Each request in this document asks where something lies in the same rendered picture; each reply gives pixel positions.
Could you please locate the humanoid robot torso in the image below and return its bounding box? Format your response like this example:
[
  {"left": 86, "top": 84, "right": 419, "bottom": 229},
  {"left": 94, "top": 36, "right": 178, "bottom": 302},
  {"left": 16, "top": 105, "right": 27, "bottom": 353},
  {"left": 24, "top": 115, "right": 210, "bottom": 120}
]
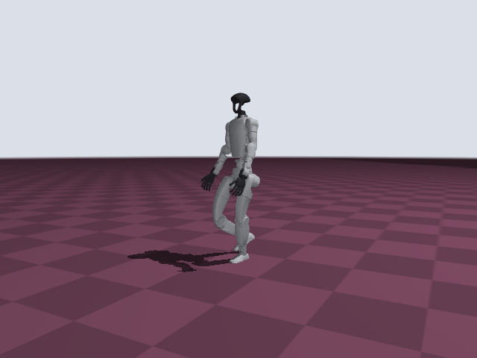
[{"left": 229, "top": 114, "right": 253, "bottom": 181}]

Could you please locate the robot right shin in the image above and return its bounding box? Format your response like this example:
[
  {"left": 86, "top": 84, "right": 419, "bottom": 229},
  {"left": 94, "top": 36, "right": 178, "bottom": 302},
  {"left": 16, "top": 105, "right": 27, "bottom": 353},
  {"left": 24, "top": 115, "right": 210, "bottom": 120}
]
[{"left": 213, "top": 220, "right": 236, "bottom": 236}]

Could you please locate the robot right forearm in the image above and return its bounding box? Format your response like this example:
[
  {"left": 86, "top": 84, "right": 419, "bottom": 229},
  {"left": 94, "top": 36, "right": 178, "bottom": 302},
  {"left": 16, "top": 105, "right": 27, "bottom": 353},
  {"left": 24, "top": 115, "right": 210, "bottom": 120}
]
[{"left": 213, "top": 152, "right": 227, "bottom": 175}]

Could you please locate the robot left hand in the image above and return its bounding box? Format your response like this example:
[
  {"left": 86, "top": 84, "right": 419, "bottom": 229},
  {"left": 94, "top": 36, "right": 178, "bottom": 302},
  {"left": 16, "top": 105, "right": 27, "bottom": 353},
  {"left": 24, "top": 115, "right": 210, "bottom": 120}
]
[{"left": 229, "top": 169, "right": 247, "bottom": 196}]

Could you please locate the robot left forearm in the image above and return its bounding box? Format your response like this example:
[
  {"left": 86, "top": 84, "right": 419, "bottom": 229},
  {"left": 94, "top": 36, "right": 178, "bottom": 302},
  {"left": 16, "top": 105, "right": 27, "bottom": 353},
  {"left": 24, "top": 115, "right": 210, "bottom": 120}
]
[{"left": 241, "top": 143, "right": 256, "bottom": 176}]

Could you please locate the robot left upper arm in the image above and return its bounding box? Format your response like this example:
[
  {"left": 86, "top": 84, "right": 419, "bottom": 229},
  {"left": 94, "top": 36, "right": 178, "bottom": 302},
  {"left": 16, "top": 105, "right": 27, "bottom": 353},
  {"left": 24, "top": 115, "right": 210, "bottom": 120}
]
[{"left": 245, "top": 119, "right": 259, "bottom": 152}]

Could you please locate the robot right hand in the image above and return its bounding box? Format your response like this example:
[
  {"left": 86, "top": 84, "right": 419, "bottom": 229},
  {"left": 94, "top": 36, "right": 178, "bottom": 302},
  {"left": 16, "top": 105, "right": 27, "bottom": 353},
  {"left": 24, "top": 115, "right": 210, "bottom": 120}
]
[{"left": 201, "top": 167, "right": 217, "bottom": 191}]

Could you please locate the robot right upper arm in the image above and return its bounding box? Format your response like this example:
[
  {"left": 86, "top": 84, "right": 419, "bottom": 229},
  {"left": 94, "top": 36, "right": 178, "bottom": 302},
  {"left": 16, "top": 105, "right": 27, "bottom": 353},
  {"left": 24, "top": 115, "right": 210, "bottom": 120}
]
[{"left": 221, "top": 122, "right": 231, "bottom": 154}]

